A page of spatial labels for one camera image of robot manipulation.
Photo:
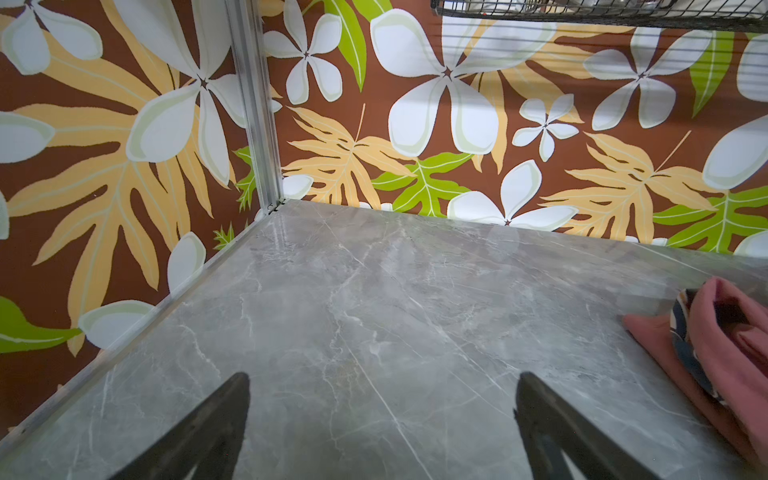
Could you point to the aluminium frame post left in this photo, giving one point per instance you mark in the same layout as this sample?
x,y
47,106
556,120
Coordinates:
x,y
250,57

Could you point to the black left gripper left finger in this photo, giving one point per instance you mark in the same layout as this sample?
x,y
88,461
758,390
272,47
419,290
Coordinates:
x,y
205,444

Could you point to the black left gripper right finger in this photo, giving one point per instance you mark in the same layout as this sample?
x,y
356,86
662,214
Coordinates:
x,y
555,435

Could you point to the pink hoodie with blue print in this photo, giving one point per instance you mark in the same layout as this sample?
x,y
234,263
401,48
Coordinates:
x,y
713,345

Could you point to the black wire basket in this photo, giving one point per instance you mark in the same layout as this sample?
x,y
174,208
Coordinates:
x,y
748,16

